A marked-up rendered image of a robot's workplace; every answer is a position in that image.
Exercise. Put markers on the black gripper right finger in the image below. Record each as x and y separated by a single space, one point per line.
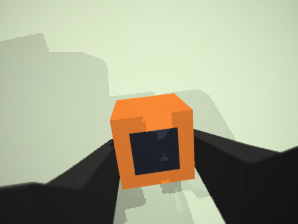
248 184

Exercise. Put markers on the orange block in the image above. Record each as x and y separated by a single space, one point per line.
154 140

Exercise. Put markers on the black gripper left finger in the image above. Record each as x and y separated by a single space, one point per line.
84 194

